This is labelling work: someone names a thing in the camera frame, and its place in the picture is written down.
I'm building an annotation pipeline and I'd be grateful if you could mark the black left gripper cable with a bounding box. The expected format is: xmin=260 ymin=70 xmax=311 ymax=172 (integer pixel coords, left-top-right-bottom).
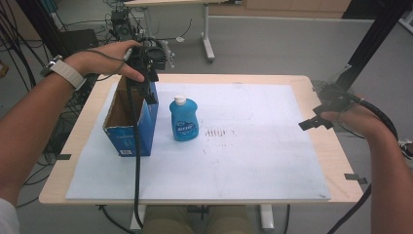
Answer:
xmin=126 ymin=77 xmax=145 ymax=229

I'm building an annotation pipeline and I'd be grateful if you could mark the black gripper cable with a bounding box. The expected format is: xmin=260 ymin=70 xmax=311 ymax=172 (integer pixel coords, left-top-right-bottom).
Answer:
xmin=126 ymin=77 xmax=145 ymax=229
xmin=325 ymin=96 xmax=399 ymax=234

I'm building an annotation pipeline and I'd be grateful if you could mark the person's leg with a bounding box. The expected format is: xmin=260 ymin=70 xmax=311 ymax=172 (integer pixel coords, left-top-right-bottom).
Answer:
xmin=206 ymin=204 xmax=251 ymax=234
xmin=141 ymin=204 xmax=193 ymax=234

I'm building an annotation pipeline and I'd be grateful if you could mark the blue bottle with white cap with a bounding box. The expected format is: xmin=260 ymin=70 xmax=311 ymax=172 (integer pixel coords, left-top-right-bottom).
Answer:
xmin=169 ymin=94 xmax=200 ymax=142

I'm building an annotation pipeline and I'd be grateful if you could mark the person's right hand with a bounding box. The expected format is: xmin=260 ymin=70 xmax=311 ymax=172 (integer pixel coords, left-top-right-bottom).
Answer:
xmin=319 ymin=103 xmax=388 ymax=139

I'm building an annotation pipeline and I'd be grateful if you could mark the black metal frame post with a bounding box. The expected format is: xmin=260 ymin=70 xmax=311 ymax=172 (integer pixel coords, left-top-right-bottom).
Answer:
xmin=15 ymin=0 xmax=71 ymax=60
xmin=334 ymin=0 xmax=413 ymax=93

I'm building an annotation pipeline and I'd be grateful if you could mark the bundle of black floor cables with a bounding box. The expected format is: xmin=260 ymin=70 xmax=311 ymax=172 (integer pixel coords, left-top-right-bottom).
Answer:
xmin=0 ymin=6 xmax=82 ymax=209

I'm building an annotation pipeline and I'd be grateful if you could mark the white table leg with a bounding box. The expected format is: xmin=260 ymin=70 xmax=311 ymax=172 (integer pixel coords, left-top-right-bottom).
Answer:
xmin=259 ymin=204 xmax=276 ymax=232
xmin=130 ymin=204 xmax=146 ymax=231

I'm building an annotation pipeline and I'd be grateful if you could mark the blue cardboard box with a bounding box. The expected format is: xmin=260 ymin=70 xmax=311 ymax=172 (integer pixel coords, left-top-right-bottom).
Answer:
xmin=102 ymin=75 xmax=160 ymax=158

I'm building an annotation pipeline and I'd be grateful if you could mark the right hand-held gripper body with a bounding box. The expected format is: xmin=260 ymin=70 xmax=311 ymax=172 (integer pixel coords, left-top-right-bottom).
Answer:
xmin=311 ymin=63 xmax=362 ymax=114

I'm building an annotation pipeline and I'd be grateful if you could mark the black equipment on stand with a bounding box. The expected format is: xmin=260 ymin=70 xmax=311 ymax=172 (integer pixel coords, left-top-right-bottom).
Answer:
xmin=105 ymin=6 xmax=145 ymax=43

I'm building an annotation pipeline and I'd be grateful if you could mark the person's shoe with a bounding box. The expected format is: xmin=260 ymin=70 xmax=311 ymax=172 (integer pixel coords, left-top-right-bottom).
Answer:
xmin=398 ymin=138 xmax=413 ymax=161

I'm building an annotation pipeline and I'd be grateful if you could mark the person's left leg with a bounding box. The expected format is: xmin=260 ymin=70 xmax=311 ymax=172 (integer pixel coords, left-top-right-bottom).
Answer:
xmin=141 ymin=204 xmax=193 ymax=234

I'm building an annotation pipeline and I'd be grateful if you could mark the white shirt sleeve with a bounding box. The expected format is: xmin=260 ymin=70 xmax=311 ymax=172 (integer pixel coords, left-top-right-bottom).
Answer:
xmin=0 ymin=197 xmax=21 ymax=234

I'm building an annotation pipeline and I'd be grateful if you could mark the person's right leg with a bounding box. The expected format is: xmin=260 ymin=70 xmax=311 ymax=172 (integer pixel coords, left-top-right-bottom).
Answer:
xmin=206 ymin=204 xmax=251 ymax=234

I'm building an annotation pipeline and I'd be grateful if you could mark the wristwatch with white strap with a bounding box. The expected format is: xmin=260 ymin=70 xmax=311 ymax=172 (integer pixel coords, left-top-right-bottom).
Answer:
xmin=40 ymin=54 xmax=88 ymax=92

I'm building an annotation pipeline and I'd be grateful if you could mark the person's left hand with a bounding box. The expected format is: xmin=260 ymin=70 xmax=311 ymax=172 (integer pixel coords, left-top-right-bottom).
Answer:
xmin=64 ymin=39 xmax=146 ymax=83

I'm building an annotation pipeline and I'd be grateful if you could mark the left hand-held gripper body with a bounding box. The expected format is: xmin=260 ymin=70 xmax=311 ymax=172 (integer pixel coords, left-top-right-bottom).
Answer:
xmin=125 ymin=37 xmax=169 ymax=82

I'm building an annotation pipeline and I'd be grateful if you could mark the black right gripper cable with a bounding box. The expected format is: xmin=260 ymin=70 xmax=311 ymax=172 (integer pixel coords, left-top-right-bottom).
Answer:
xmin=325 ymin=96 xmax=399 ymax=234

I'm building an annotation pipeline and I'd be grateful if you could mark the background table with white leg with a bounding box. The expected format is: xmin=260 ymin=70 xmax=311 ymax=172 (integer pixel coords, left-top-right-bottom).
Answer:
xmin=124 ymin=0 xmax=244 ymax=63

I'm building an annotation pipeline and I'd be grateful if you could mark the white paper sheet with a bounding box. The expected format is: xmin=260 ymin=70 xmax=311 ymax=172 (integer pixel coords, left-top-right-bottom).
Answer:
xmin=64 ymin=81 xmax=332 ymax=201

